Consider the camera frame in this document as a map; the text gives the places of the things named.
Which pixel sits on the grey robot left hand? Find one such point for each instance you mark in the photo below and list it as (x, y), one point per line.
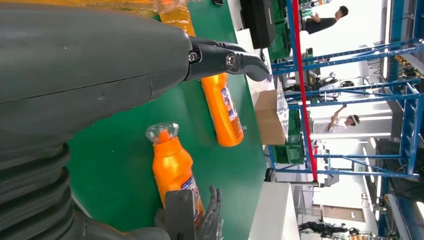
(82, 59)

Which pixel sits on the white desk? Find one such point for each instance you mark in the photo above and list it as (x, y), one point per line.
(275, 212)

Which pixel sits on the yellow taped cardboard mat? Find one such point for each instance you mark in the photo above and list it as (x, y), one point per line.
(179, 23)

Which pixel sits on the brown cardboard box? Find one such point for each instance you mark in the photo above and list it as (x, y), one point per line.
(268, 122)

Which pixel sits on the green plastic crate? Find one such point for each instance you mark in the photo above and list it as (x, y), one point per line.
(294, 126)
(280, 33)

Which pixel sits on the printed paper sheet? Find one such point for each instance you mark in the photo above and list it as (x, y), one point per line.
(281, 106)

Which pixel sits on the red pole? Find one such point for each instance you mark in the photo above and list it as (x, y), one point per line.
(303, 92)

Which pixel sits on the person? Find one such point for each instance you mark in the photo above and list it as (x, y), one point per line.
(321, 23)
(338, 124)

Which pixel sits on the black carrying case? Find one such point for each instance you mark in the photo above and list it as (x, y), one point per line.
(258, 20)

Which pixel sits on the blue metal rack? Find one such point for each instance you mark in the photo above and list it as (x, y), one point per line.
(407, 116)

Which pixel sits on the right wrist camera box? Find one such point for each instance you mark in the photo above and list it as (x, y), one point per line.
(179, 212)

